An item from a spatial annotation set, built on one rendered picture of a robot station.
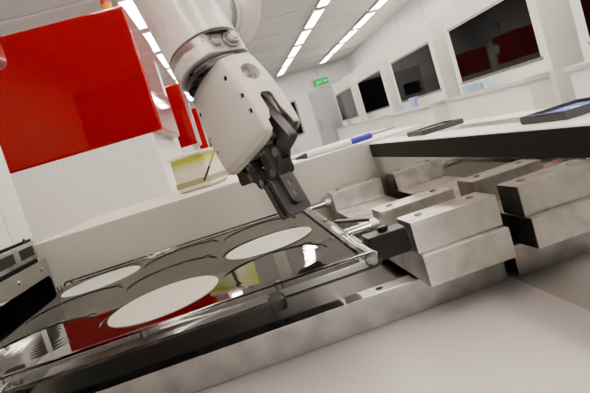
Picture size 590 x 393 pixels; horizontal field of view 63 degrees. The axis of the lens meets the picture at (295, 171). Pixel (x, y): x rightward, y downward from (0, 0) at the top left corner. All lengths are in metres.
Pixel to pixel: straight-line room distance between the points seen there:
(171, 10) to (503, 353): 0.43
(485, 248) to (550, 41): 4.77
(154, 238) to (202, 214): 0.08
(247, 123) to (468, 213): 0.22
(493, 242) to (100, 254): 0.56
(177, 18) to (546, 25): 4.78
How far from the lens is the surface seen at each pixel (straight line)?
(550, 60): 5.16
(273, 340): 0.45
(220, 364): 0.45
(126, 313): 0.47
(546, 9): 5.22
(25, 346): 0.51
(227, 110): 0.50
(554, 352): 0.38
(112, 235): 0.79
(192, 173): 0.89
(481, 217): 0.45
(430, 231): 0.43
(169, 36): 0.54
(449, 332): 0.43
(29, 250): 0.79
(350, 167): 0.78
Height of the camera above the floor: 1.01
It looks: 4 degrees down
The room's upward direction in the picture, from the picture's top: 17 degrees counter-clockwise
